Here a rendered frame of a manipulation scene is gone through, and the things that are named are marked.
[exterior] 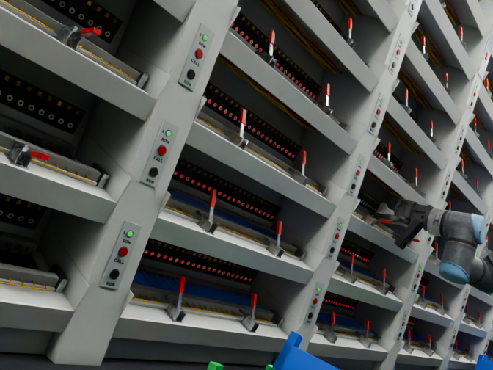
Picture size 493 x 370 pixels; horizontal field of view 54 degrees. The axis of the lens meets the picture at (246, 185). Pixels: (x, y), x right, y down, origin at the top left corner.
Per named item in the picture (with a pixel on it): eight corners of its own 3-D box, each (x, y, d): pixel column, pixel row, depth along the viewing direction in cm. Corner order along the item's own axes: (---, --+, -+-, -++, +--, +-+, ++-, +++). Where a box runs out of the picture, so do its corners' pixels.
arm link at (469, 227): (477, 241, 148) (485, 211, 150) (436, 233, 156) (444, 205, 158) (484, 250, 155) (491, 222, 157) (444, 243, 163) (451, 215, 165)
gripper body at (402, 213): (403, 204, 175) (437, 209, 167) (397, 227, 174) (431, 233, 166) (395, 198, 169) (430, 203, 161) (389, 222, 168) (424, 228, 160)
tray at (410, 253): (412, 263, 192) (426, 244, 191) (342, 227, 147) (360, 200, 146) (373, 237, 205) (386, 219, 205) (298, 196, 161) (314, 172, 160)
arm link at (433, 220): (445, 239, 163) (436, 233, 156) (431, 236, 166) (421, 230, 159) (451, 213, 164) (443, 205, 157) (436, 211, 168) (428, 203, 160)
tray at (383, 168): (428, 216, 194) (447, 187, 193) (363, 166, 149) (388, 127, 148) (386, 193, 208) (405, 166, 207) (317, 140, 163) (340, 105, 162)
